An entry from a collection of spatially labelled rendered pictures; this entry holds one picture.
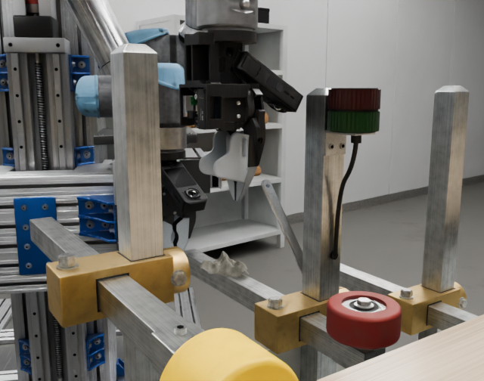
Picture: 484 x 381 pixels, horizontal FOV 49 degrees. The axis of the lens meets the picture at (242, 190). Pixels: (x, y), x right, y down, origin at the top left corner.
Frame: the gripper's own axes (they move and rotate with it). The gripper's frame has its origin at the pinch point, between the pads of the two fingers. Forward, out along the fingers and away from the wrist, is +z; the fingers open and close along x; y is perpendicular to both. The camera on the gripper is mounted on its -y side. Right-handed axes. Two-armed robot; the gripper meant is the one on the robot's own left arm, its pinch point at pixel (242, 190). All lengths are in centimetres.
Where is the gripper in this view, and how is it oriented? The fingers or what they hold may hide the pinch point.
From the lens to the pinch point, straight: 70.4
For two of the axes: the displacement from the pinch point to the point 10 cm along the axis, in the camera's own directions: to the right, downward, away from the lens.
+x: 5.5, 1.6, -8.2
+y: -8.3, 1.1, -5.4
